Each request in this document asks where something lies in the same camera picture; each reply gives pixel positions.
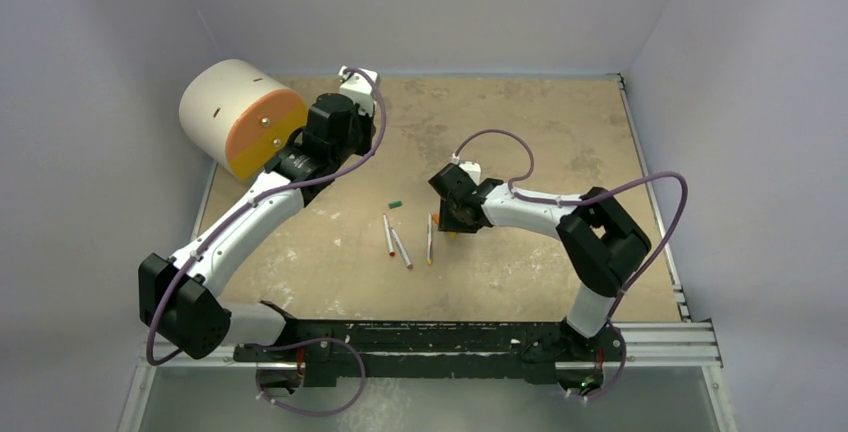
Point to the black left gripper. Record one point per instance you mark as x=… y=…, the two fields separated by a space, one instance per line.
x=368 y=124

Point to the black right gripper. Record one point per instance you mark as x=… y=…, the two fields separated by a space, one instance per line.
x=454 y=215

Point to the white pen orange tip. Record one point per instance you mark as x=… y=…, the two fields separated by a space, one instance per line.
x=429 y=242

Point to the white pen grey tip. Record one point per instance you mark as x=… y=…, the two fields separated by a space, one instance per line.
x=401 y=249

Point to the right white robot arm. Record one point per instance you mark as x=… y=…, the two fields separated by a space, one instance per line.
x=604 y=244

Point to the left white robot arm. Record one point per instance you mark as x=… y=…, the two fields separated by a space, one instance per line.
x=178 y=294

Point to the white pen red tip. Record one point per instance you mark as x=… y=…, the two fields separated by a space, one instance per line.
x=388 y=236

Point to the round cream drawer cabinet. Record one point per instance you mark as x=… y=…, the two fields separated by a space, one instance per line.
x=221 y=112

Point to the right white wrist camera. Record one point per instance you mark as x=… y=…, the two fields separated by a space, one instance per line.
x=471 y=168

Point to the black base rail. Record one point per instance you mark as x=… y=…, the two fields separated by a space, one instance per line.
x=538 y=353

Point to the aluminium frame rail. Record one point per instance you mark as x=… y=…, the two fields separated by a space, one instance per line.
x=651 y=345

